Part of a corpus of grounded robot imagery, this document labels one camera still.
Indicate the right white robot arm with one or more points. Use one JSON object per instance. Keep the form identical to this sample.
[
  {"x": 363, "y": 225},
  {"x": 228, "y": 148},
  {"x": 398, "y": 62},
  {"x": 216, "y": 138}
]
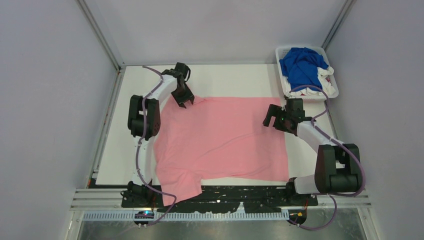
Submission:
[{"x": 338, "y": 170}]

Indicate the aluminium frame rail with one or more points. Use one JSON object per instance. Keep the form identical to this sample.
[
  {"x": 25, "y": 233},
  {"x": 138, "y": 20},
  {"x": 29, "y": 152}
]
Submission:
[{"x": 104, "y": 204}]

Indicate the white t shirt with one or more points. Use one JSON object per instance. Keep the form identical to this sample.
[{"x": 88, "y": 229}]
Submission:
[{"x": 324, "y": 78}]

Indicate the blue t shirt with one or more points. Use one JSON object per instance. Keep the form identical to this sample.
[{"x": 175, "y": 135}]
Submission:
[{"x": 300, "y": 67}]

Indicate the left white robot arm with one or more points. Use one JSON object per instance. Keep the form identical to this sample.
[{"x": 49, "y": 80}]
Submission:
[{"x": 144, "y": 124}]

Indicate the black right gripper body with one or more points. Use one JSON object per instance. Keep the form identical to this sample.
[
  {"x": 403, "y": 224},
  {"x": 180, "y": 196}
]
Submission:
[{"x": 281, "y": 121}]

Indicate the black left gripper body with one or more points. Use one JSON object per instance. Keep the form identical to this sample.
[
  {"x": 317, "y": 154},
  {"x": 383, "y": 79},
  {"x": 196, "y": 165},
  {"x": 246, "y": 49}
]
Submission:
[{"x": 180, "y": 92}]

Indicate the pink t shirt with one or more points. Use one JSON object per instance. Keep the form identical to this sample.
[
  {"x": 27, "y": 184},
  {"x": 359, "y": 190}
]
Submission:
[{"x": 217, "y": 137}]

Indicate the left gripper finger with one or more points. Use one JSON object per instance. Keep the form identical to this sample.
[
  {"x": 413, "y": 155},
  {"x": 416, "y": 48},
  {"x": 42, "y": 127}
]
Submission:
[
  {"x": 187, "y": 95},
  {"x": 180, "y": 97}
]

